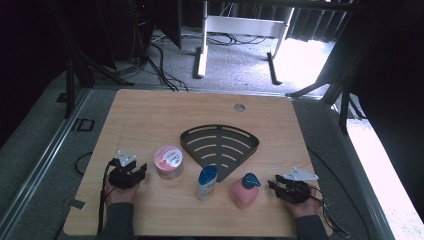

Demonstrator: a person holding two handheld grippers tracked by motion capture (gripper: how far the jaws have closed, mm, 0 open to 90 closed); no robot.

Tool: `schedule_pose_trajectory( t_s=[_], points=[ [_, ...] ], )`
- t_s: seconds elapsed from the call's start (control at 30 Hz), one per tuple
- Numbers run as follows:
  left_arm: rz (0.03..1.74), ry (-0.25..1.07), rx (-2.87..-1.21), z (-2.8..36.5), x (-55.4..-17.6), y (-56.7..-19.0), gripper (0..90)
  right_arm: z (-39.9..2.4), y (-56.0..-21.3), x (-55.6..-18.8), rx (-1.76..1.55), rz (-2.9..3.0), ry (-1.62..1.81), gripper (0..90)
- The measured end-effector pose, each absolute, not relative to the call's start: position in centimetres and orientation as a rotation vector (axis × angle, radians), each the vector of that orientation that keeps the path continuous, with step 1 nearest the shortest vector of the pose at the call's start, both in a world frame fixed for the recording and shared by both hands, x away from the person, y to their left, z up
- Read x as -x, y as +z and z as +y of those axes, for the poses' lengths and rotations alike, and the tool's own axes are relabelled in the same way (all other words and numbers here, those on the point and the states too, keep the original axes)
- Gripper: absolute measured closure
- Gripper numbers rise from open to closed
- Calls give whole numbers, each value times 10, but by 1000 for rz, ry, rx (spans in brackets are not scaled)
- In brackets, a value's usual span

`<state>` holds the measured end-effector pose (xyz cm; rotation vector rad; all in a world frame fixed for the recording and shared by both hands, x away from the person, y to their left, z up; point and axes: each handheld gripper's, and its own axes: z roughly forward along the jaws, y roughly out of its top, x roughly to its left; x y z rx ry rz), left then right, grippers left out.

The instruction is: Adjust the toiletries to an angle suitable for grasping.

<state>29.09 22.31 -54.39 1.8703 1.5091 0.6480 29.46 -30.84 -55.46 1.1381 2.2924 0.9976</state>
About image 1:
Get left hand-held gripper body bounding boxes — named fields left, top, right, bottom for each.
left=108, top=149, right=144, bottom=191

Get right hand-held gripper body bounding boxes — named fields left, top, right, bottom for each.
left=275, top=167, right=320, bottom=205

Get pink jar with white lid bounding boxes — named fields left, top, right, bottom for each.
left=153, top=144, right=185, bottom=181

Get pink bottle with blue pump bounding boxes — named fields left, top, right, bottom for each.
left=229, top=172, right=263, bottom=210

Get white bottle with blue cap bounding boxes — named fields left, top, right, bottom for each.
left=196, top=165, right=219, bottom=202

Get black slotted corner rack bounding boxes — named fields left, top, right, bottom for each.
left=179, top=124, right=261, bottom=184

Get person's left hand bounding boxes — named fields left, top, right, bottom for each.
left=104, top=181, right=141, bottom=208

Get person's right hand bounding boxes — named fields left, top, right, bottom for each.
left=285, top=185, right=322, bottom=220

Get grey tape strip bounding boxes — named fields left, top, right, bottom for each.
left=61, top=198, right=87, bottom=211

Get black metal stand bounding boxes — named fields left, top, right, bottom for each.
left=285, top=39, right=368, bottom=132
left=46, top=0, right=135, bottom=120

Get black desk foot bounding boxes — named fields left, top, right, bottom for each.
left=266, top=51, right=284, bottom=86

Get black computer tower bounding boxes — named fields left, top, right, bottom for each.
left=96, top=0, right=156, bottom=62

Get dark curtain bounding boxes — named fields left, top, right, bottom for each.
left=289, top=5, right=349, bottom=43

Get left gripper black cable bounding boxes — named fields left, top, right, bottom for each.
left=96, top=160, right=116, bottom=235

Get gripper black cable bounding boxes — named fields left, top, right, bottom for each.
left=309, top=185, right=352, bottom=239
left=96, top=160, right=116, bottom=235

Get black cable loop on floor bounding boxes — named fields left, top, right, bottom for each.
left=74, top=151, right=94, bottom=177

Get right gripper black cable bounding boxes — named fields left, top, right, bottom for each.
left=309, top=185, right=352, bottom=239

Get grey aluminium rail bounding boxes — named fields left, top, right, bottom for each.
left=0, top=87, right=92, bottom=232

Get black floor cable bundle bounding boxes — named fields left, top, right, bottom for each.
left=145, top=42, right=190, bottom=93

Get cables under white desk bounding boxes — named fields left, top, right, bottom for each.
left=206, top=30, right=269, bottom=47

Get white desk frame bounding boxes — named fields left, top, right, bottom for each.
left=192, top=0, right=296, bottom=80

